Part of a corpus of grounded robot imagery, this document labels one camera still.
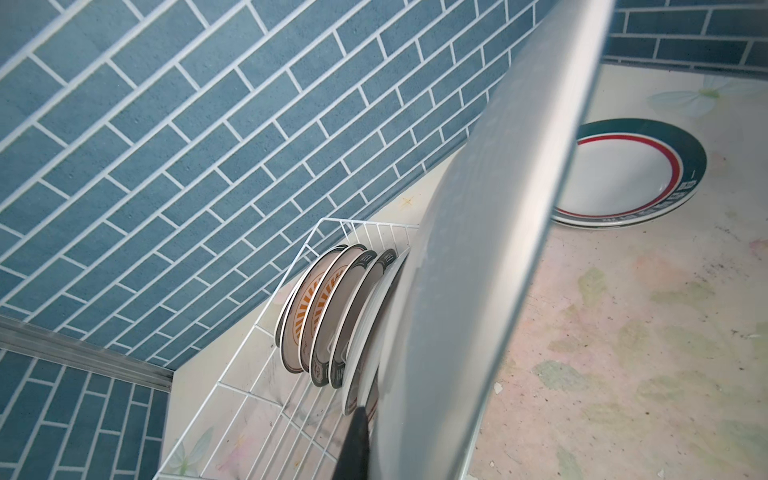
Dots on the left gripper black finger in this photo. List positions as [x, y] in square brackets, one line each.
[353, 461]

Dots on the white wire dish rack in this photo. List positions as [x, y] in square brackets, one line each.
[259, 421]

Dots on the white plate green red rim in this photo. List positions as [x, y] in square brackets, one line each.
[628, 171]

